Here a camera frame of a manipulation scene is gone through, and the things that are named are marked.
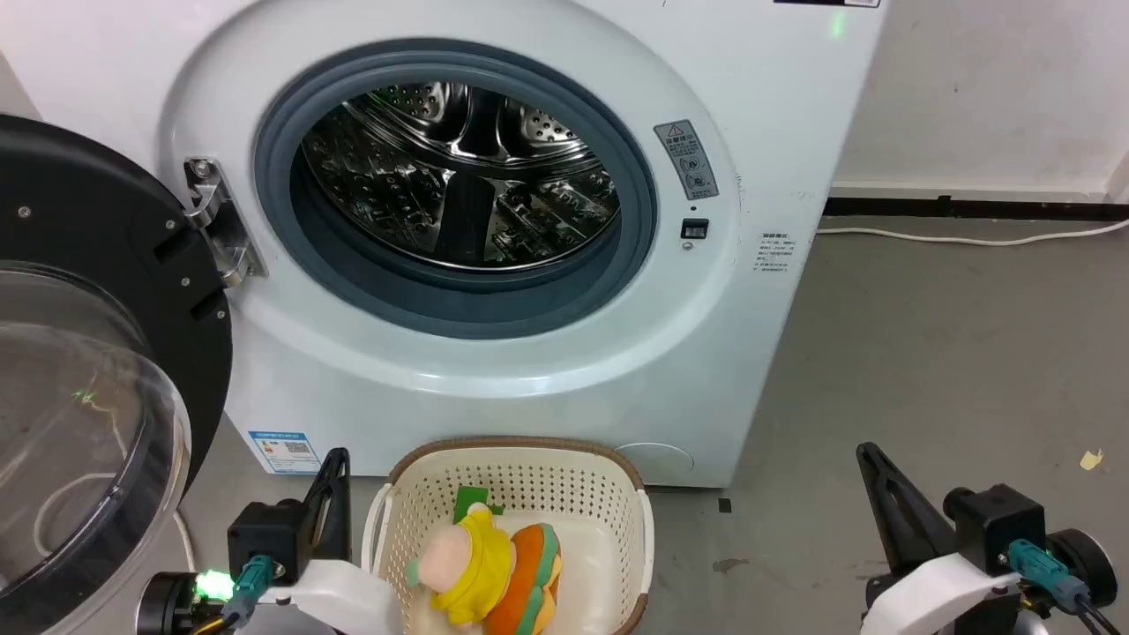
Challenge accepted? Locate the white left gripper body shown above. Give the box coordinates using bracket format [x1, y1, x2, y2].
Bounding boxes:
[258, 558, 402, 635]

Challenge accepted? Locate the grey warning sticker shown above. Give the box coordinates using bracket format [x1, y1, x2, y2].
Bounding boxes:
[654, 120, 720, 202]

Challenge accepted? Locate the white floor cable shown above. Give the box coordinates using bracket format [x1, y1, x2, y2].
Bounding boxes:
[816, 218, 1129, 247]

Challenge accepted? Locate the metal door hinge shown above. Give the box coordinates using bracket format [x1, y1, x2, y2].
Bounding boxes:
[183, 157, 267, 288]

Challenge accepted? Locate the round white filter cover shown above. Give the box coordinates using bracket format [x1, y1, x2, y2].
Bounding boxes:
[615, 442, 695, 488]

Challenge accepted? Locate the teal plug right camera cable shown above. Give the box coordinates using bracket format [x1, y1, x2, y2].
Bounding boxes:
[1007, 539, 1129, 635]

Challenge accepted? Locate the black baseboard strip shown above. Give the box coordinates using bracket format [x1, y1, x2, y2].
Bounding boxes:
[823, 196, 1129, 221]

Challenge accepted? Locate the green plastic piece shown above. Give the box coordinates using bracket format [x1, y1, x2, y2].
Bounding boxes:
[453, 485, 504, 521]

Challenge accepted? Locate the teal plug left camera cable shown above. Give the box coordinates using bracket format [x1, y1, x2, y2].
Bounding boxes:
[190, 554, 276, 635]

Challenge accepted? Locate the grey rubber door gasket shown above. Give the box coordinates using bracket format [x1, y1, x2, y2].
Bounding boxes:
[254, 40, 658, 340]

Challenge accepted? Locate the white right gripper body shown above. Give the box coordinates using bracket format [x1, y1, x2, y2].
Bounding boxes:
[861, 551, 1026, 635]

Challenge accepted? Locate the steel washing machine drum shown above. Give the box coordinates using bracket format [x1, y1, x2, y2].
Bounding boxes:
[302, 81, 622, 271]

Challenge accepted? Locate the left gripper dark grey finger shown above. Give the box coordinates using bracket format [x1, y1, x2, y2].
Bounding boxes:
[325, 448, 352, 565]
[298, 452, 334, 565]

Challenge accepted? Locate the cream perforated laundry basket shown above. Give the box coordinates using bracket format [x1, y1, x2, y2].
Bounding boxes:
[362, 437, 655, 635]

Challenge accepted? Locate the small printed text label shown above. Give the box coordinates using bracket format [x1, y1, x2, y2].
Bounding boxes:
[754, 232, 792, 274]

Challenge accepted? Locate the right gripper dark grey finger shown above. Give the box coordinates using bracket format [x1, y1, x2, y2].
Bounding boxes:
[856, 442, 961, 576]

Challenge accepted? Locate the orange green burger plush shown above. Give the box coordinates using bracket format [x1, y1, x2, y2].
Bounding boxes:
[483, 523, 563, 635]

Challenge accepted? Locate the pink pig plush yellow hoodie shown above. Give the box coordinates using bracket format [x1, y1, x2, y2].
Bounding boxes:
[406, 503, 515, 627]

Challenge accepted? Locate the black washer door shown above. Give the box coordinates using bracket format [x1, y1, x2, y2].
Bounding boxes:
[0, 115, 235, 635]

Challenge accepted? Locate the teal plug camera cable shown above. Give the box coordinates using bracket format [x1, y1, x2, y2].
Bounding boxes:
[190, 554, 276, 635]
[1007, 539, 1129, 635]

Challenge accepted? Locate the white front-load washing machine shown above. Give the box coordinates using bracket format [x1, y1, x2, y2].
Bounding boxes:
[0, 0, 890, 490]

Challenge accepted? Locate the blue energy label sticker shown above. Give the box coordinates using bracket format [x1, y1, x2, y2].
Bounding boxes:
[248, 430, 322, 475]

